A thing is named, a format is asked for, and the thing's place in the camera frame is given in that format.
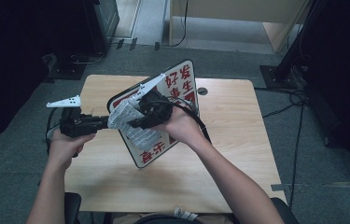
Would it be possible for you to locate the grey floor tape strip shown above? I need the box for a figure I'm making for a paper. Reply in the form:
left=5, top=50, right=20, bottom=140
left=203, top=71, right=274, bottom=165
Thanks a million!
left=270, top=183, right=290, bottom=191

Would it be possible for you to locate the right hand-held gripper cable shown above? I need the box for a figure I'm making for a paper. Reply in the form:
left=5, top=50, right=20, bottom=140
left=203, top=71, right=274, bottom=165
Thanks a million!
left=148, top=97, right=213, bottom=145

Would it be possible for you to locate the person's right hand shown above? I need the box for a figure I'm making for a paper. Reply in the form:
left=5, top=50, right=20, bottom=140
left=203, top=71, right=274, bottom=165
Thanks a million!
left=150, top=106, right=208, bottom=150

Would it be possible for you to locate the white drawstring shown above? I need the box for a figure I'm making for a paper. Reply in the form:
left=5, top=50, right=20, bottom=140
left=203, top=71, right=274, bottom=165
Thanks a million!
left=174, top=207, right=199, bottom=222

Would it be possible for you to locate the looped black floor cable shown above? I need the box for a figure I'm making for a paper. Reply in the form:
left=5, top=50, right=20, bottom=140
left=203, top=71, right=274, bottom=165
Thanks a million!
left=253, top=87, right=308, bottom=119

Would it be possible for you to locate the beige wooden furniture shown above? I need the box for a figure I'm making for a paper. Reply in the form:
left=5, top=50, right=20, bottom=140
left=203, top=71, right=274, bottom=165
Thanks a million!
left=168, top=0, right=312, bottom=54

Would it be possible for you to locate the grey striped cloth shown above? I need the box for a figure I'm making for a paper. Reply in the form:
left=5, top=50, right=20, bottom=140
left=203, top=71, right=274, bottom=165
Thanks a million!
left=106, top=99, right=162, bottom=152

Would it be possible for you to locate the black metal stand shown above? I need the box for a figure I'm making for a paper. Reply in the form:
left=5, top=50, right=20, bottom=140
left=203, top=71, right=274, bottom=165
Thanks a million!
left=259, top=0, right=323, bottom=91

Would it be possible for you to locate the curved dark floor cable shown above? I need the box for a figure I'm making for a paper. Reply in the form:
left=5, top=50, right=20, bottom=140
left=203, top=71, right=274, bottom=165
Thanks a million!
left=70, top=50, right=106, bottom=65

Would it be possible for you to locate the dark cabinet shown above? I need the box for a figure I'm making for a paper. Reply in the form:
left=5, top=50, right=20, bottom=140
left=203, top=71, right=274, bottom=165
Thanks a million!
left=92, top=0, right=120, bottom=55

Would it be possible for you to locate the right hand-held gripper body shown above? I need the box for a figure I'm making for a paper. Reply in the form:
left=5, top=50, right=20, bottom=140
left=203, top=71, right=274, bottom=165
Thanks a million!
left=130, top=73, right=175, bottom=129

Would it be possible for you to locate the hand-held gripper cable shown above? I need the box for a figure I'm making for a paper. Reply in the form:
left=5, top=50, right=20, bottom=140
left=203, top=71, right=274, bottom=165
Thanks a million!
left=148, top=97, right=213, bottom=145
left=44, top=106, right=63, bottom=157

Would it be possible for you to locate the black hanging cable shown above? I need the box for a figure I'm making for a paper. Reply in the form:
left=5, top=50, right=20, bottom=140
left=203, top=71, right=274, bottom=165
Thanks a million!
left=169, top=0, right=189, bottom=48

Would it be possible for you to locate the left hand-held gripper cable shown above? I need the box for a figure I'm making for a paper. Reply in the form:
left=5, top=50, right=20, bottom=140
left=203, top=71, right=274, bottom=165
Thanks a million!
left=44, top=106, right=63, bottom=157

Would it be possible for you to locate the person's left hand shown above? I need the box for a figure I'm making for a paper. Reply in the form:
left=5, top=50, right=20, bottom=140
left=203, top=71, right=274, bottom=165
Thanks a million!
left=47, top=129, right=97, bottom=171

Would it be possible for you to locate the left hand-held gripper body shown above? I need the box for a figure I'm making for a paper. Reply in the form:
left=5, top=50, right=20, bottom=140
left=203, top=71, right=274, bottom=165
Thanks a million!
left=46, top=94, right=100, bottom=139

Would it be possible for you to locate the panda print board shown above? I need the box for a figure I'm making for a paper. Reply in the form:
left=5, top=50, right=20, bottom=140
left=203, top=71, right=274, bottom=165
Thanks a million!
left=106, top=59, right=200, bottom=169

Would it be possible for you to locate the black stand base plate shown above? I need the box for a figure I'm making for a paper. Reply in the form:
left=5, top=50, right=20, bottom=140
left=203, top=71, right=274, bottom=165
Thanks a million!
left=46, top=52, right=87, bottom=81

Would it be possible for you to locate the person's black shirt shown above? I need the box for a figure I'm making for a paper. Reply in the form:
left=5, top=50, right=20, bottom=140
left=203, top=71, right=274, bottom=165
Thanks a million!
left=133, top=214, right=203, bottom=224

